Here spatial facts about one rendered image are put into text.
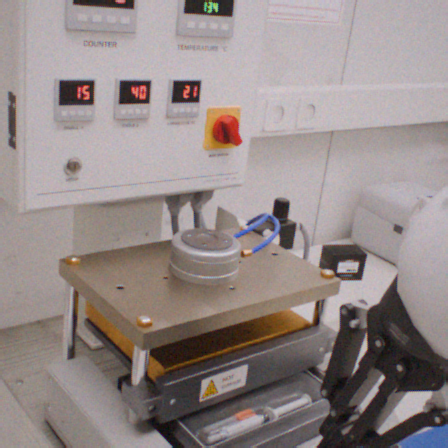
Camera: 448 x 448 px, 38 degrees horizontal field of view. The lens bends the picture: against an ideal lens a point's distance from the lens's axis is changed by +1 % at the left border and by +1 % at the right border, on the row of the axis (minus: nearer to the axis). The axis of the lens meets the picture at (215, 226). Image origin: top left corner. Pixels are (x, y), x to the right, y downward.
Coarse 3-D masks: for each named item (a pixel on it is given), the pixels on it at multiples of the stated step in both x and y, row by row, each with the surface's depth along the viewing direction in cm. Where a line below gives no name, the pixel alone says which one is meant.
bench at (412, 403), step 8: (360, 352) 132; (416, 392) 121; (424, 392) 121; (408, 400) 118; (416, 400) 118; (424, 400) 119; (400, 408) 116; (408, 408) 116; (416, 408) 116; (400, 416) 113; (408, 416) 114
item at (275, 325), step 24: (96, 312) 74; (288, 312) 78; (96, 336) 75; (120, 336) 70; (192, 336) 70; (216, 336) 71; (240, 336) 71; (264, 336) 72; (120, 360) 71; (168, 360) 65; (192, 360) 66
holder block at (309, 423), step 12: (120, 384) 72; (324, 408) 72; (156, 420) 67; (300, 420) 69; (312, 420) 69; (168, 432) 66; (180, 432) 65; (264, 432) 67; (276, 432) 67; (288, 432) 67; (300, 432) 69; (312, 432) 70; (180, 444) 64; (192, 444) 64; (240, 444) 65; (252, 444) 65; (264, 444) 65; (276, 444) 67; (288, 444) 68
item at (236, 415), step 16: (272, 384) 73; (288, 384) 73; (304, 384) 74; (320, 384) 74; (224, 400) 69; (240, 400) 70; (256, 400) 70; (272, 400) 70; (288, 400) 71; (304, 400) 71; (320, 400) 71; (192, 416) 66; (208, 416) 67; (224, 416) 67; (240, 416) 67; (256, 416) 67; (272, 416) 68; (192, 432) 64; (208, 432) 64; (224, 432) 65; (240, 432) 65
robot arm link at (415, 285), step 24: (432, 216) 33; (408, 240) 34; (432, 240) 32; (408, 264) 34; (432, 264) 32; (408, 288) 34; (432, 288) 32; (408, 312) 35; (432, 312) 32; (432, 336) 33
